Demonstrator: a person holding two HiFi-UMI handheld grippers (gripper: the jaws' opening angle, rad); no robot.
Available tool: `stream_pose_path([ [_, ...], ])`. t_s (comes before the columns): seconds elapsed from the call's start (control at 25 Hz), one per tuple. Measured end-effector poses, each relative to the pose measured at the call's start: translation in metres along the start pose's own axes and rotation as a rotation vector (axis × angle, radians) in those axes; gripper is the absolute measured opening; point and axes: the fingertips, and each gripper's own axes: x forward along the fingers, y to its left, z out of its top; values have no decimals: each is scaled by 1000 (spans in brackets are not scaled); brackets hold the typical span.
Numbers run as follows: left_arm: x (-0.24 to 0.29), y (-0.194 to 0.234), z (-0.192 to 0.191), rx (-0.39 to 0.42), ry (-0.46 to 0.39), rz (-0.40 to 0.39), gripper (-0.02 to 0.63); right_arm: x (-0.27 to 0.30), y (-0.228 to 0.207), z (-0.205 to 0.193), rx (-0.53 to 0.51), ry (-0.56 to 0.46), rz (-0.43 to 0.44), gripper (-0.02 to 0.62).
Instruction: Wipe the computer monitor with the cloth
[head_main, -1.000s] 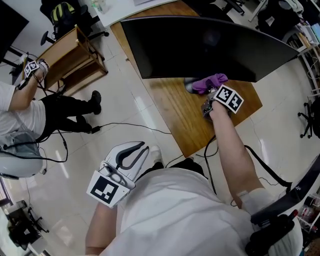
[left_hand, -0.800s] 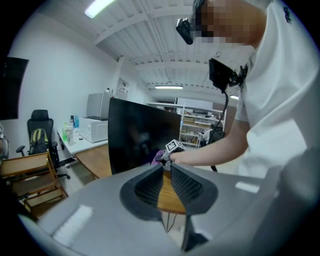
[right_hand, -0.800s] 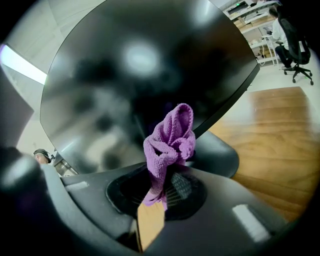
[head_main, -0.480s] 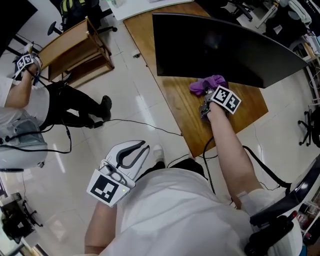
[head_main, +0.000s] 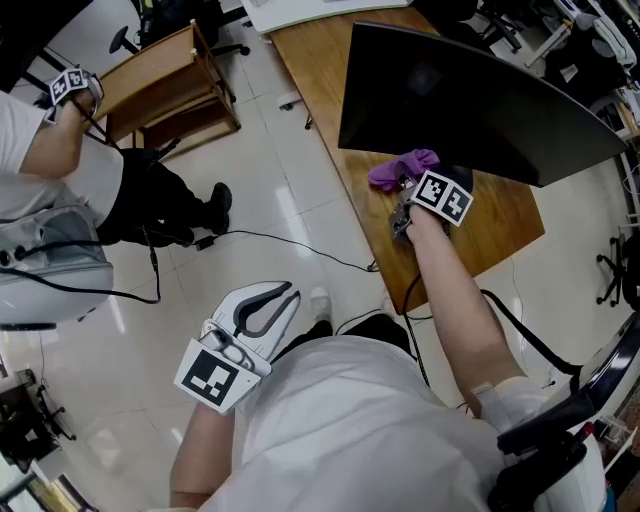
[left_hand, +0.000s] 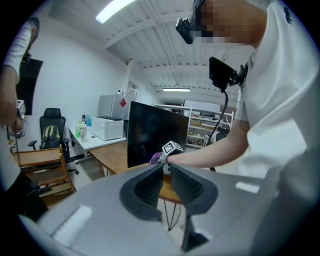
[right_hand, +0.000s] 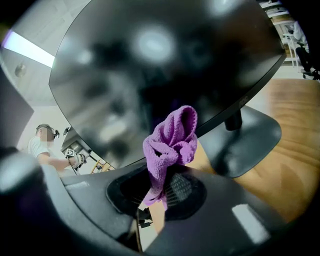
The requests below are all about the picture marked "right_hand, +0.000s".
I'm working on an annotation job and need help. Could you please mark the white garment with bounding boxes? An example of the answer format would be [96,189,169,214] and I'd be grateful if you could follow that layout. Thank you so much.
[292,21,310,50]

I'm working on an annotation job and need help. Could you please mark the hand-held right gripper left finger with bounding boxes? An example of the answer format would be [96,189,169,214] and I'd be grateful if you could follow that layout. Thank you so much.
[41,161,152,256]

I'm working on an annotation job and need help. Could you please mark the black office chair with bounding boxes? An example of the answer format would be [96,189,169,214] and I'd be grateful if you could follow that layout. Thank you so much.
[295,41,320,81]

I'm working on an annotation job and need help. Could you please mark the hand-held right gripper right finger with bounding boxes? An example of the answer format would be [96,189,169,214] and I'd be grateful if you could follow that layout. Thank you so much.
[144,164,297,256]

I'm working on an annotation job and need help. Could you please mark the black monitor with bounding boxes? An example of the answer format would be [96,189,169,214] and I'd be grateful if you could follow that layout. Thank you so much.
[48,0,287,180]

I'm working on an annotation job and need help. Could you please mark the ceiling light strip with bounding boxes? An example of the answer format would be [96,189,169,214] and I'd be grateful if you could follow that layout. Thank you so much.
[4,31,56,67]

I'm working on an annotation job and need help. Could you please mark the purple cloth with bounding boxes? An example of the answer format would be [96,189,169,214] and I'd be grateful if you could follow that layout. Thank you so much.
[142,104,199,207]

